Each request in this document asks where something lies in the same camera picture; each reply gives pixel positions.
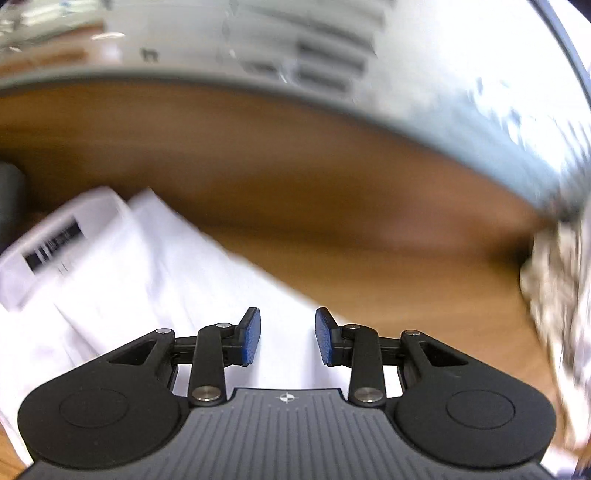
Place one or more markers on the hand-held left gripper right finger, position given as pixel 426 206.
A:
pixel 323 339

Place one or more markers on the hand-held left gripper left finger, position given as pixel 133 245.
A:
pixel 251 337

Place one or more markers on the white dress shirt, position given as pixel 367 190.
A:
pixel 138 286

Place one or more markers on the wooden desk divider panel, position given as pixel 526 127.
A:
pixel 277 161

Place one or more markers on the crumpled beige garment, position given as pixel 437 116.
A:
pixel 558 300

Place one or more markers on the folded dark grey garment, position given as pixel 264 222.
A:
pixel 10 194

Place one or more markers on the striped frosted glass partition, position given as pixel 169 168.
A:
pixel 323 50

